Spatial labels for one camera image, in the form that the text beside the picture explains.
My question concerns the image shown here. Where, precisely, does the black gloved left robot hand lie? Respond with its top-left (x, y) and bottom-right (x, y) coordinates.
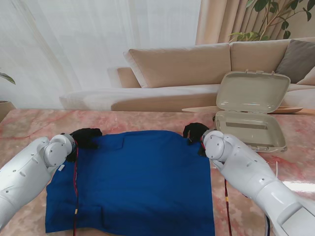
top-left (70, 127), bottom-right (103, 150)

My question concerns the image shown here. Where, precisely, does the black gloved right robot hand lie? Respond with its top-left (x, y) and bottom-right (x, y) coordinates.
top-left (183, 122), bottom-right (210, 146)

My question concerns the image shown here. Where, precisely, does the blue shirt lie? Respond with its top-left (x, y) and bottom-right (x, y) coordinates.
top-left (45, 130), bottom-right (216, 236)

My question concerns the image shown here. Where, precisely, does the beige open suitcase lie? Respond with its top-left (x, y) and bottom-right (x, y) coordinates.
top-left (212, 70), bottom-right (291, 153)

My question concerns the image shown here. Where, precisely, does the beige sofa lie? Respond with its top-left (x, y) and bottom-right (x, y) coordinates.
top-left (59, 36), bottom-right (315, 112)

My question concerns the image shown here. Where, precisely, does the beige plant pot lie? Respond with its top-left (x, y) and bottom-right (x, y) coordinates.
top-left (0, 100), bottom-right (16, 122)

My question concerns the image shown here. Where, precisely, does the white sheer curtain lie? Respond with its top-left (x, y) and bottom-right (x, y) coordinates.
top-left (0, 0), bottom-right (202, 110)

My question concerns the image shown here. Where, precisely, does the flat wooden tray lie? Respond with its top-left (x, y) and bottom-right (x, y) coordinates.
top-left (181, 105), bottom-right (305, 115)

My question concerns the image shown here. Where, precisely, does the single green plant leaf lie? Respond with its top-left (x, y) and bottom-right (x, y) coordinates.
top-left (0, 72), bottom-right (16, 86)

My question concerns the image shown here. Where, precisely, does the beige curtain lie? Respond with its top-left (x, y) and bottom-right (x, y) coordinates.
top-left (195, 0), bottom-right (315, 46)

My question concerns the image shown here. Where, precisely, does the grey cushion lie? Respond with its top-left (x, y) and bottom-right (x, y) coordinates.
top-left (275, 39), bottom-right (315, 84)

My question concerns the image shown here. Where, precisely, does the tall green leafy plant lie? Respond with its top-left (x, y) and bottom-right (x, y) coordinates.
top-left (228, 0), bottom-right (313, 42)

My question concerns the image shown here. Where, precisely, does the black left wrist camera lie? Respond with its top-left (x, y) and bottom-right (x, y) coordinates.
top-left (65, 147), bottom-right (79, 163)

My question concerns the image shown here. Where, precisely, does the red black left arm cable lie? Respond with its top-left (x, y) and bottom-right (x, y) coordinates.
top-left (72, 141), bottom-right (81, 236)

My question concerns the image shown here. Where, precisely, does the red black arm cable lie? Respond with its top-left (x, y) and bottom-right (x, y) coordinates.
top-left (222, 178), bottom-right (233, 236)
top-left (72, 141), bottom-right (81, 236)

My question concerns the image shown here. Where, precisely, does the red black right arm cable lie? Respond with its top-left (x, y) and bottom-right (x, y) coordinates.
top-left (222, 178), bottom-right (233, 236)

